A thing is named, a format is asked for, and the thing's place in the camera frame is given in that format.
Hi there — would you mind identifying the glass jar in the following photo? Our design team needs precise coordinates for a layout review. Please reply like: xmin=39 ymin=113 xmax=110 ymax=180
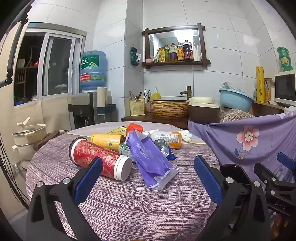
xmin=264 ymin=77 xmax=273 ymax=102

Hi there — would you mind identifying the yellow cooking oil bottle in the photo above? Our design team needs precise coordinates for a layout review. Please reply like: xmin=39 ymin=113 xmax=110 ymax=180
xmin=170 ymin=42 xmax=178 ymax=62

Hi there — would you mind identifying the black trash bin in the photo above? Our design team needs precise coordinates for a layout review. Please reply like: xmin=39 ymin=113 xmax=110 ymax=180
xmin=218 ymin=164 xmax=256 ymax=193

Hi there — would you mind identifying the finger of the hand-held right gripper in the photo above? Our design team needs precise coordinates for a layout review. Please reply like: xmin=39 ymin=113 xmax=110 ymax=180
xmin=277 ymin=152 xmax=296 ymax=181
xmin=254 ymin=163 xmax=280 ymax=189

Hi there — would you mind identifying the red patterned paper cup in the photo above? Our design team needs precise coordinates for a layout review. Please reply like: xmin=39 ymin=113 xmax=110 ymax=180
xmin=69 ymin=137 xmax=132 ymax=181

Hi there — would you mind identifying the wooden framed mirror shelf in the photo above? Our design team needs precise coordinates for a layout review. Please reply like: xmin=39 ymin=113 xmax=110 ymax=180
xmin=142 ymin=23 xmax=211 ymax=69

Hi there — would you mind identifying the green hanging bag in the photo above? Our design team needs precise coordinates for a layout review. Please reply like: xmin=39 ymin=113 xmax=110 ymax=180
xmin=130 ymin=46 xmax=141 ymax=67

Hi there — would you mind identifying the water dispenser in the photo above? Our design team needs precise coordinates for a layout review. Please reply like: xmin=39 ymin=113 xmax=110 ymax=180
xmin=68 ymin=91 xmax=112 ymax=130

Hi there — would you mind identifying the blue water jug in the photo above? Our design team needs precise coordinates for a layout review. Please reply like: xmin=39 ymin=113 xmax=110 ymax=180
xmin=79 ymin=50 xmax=108 ymax=93

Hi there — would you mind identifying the bamboo style faucet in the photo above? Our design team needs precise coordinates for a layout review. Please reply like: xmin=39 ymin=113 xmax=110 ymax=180
xmin=180 ymin=86 xmax=192 ymax=100

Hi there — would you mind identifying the white bottle with orange cap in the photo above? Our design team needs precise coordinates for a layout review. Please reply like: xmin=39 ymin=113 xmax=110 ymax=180
xmin=151 ymin=131 xmax=182 ymax=149

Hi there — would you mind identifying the woven pattern wash basin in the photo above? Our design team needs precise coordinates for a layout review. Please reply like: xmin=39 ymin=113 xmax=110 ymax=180
xmin=149 ymin=100 xmax=189 ymax=119

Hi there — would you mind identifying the brown and cream rice cooker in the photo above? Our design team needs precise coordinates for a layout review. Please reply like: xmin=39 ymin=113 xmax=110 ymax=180
xmin=188 ymin=97 xmax=221 ymax=124

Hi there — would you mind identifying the yellow green seasoning packet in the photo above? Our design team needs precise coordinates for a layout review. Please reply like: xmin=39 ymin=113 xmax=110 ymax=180
xmin=153 ymin=47 xmax=166 ymax=63

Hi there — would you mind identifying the striped purple tablecloth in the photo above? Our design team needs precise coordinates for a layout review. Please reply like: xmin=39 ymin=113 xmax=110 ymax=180
xmin=25 ymin=121 xmax=220 ymax=241

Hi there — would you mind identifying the white microwave oven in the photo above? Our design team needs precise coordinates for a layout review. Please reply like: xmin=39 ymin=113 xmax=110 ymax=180
xmin=274 ymin=71 xmax=296 ymax=107

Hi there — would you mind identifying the blue plastic basin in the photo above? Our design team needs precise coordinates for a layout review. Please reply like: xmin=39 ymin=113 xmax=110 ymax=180
xmin=218 ymin=88 xmax=255 ymax=113

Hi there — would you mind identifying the sliding window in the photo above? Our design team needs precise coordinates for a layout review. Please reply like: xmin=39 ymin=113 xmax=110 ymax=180
xmin=13 ymin=22 xmax=87 ymax=107

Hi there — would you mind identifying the cream pot with lid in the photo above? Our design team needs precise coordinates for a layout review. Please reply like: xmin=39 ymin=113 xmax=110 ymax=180
xmin=12 ymin=117 xmax=47 ymax=160

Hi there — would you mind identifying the purple plastic bag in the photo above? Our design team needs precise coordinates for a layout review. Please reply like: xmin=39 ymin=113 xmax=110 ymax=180
xmin=125 ymin=129 xmax=179 ymax=190

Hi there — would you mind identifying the blue cup holder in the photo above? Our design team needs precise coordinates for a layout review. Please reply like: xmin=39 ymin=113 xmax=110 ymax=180
xmin=97 ymin=104 xmax=116 ymax=115

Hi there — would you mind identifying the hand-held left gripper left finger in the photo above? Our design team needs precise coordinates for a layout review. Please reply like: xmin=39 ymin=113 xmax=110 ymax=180
xmin=25 ymin=157 xmax=103 ymax=241

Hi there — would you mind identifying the brown patterned cloth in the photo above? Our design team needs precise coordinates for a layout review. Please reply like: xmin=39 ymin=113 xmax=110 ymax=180
xmin=218 ymin=109 xmax=255 ymax=123

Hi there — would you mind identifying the purple floral cloth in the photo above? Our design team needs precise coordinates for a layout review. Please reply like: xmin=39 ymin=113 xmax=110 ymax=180
xmin=188 ymin=111 xmax=296 ymax=183

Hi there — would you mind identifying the black metal rod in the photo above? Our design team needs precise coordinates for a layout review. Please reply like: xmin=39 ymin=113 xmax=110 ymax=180
xmin=0 ymin=5 xmax=32 ymax=88

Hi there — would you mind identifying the stack of paper cups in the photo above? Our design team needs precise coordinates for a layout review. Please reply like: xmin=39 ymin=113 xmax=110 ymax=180
xmin=97 ymin=87 xmax=107 ymax=108

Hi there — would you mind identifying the orange foam net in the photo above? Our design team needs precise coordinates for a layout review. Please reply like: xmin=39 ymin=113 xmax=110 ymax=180
xmin=126 ymin=123 xmax=144 ymax=135

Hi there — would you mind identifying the blue foil wrapper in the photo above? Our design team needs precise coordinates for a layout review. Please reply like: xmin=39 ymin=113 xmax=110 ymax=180
xmin=154 ymin=138 xmax=176 ymax=161

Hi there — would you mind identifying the white plastic bag in basin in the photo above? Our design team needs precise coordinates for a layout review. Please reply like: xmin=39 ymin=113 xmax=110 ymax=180
xmin=222 ymin=81 xmax=243 ymax=91

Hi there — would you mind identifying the bundle of chopsticks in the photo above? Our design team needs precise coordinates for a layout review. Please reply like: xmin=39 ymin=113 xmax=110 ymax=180
xmin=129 ymin=89 xmax=151 ymax=100

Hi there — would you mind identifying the beige cloth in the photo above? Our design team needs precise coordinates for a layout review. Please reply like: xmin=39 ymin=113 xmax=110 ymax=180
xmin=14 ymin=96 xmax=72 ymax=163

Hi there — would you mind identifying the yellow paper cup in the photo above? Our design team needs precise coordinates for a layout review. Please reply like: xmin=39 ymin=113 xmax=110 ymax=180
xmin=90 ymin=133 xmax=125 ymax=153

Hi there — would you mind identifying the yellow wrap roll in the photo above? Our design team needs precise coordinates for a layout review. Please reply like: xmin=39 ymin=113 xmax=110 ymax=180
xmin=255 ymin=66 xmax=265 ymax=103

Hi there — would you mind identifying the wooden counter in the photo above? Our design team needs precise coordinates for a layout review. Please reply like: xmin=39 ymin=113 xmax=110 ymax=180
xmin=121 ymin=112 xmax=189 ymax=129

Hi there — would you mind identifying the cream chopstick holder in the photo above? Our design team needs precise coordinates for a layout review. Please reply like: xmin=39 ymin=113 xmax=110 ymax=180
xmin=129 ymin=98 xmax=146 ymax=116

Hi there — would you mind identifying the dark soy sauce bottle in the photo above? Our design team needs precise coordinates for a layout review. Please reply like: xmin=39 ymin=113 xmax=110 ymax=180
xmin=183 ymin=40 xmax=194 ymax=62

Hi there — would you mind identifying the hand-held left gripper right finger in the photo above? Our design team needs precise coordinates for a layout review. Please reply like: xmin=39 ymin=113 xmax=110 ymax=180
xmin=194 ymin=155 xmax=271 ymax=241

